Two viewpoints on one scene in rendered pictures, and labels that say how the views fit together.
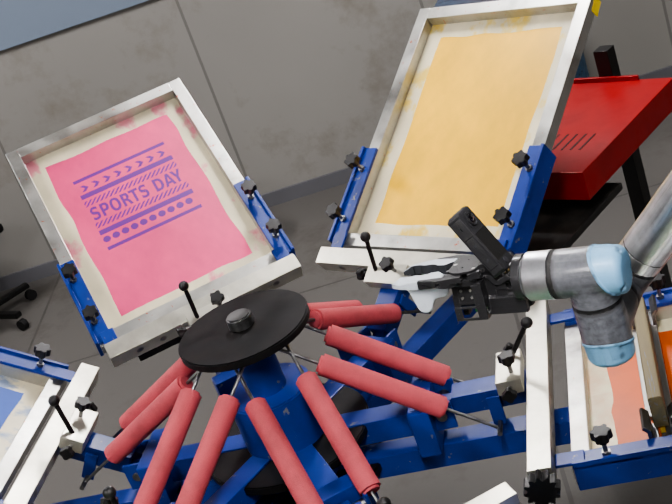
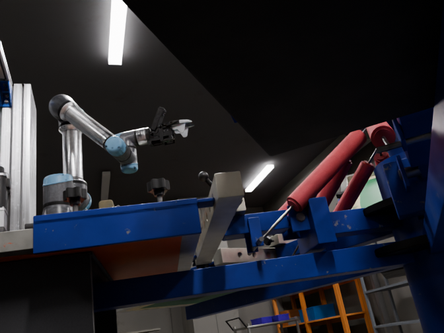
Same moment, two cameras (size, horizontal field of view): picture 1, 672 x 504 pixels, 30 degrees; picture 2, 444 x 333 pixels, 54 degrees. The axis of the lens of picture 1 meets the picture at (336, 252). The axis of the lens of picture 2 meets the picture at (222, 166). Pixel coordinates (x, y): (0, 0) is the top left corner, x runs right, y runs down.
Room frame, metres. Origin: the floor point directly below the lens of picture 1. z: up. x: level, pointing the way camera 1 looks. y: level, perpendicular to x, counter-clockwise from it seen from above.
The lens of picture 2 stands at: (3.37, -0.78, 0.75)
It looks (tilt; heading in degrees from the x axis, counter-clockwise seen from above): 22 degrees up; 153
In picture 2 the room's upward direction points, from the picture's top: 10 degrees counter-clockwise
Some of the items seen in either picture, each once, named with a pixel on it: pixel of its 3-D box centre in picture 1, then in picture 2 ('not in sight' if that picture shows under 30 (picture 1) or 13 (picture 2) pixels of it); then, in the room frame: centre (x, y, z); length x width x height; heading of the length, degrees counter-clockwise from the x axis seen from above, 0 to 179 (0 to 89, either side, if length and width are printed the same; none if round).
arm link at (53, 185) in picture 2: not in sight; (59, 190); (1.58, -0.63, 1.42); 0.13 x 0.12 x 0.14; 148
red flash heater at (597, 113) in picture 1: (565, 137); not in sight; (3.51, -0.78, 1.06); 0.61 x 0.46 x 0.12; 133
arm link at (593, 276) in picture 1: (590, 273); (127, 141); (1.62, -0.34, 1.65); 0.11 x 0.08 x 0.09; 58
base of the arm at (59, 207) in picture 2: not in sight; (58, 217); (1.59, -0.63, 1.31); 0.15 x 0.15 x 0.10
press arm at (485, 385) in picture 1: (490, 392); (254, 225); (2.40, -0.22, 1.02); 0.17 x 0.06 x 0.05; 73
